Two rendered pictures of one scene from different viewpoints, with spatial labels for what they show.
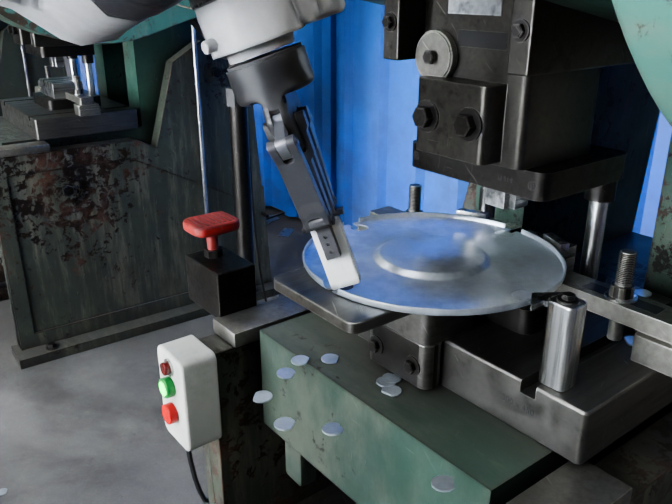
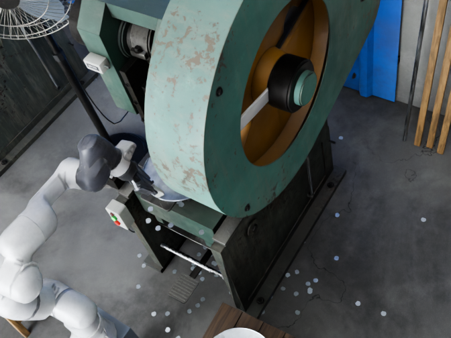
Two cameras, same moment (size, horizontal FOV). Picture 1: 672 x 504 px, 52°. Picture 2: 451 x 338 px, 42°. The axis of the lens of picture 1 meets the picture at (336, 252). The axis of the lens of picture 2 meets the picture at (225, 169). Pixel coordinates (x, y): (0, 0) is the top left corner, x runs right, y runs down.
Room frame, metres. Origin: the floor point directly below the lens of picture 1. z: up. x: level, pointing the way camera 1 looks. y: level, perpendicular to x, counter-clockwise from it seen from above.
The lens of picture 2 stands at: (-0.67, -0.16, 2.54)
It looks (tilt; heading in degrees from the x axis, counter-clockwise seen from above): 53 degrees down; 355
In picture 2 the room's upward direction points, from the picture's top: 18 degrees counter-clockwise
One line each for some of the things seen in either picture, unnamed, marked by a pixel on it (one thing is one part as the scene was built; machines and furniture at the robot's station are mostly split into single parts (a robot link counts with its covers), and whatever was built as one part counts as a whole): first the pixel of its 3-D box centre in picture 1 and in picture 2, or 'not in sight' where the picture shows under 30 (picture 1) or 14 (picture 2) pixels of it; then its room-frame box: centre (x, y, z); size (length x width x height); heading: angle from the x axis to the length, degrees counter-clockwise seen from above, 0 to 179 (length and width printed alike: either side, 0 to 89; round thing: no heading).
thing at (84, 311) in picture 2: not in sight; (80, 314); (0.34, 0.40, 0.71); 0.18 x 0.11 x 0.25; 40
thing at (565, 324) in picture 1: (562, 339); not in sight; (0.58, -0.22, 0.75); 0.03 x 0.03 x 0.10; 38
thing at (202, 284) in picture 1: (223, 314); (116, 183); (0.90, 0.16, 0.62); 0.10 x 0.06 x 0.20; 38
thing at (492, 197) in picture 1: (504, 189); not in sight; (0.79, -0.20, 0.84); 0.05 x 0.03 x 0.04; 38
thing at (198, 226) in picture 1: (212, 243); not in sight; (0.92, 0.18, 0.72); 0.07 x 0.06 x 0.08; 128
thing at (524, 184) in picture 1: (513, 169); not in sight; (0.80, -0.21, 0.86); 0.20 x 0.16 x 0.05; 38
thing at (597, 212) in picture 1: (595, 222); not in sight; (0.77, -0.31, 0.81); 0.02 x 0.02 x 0.14
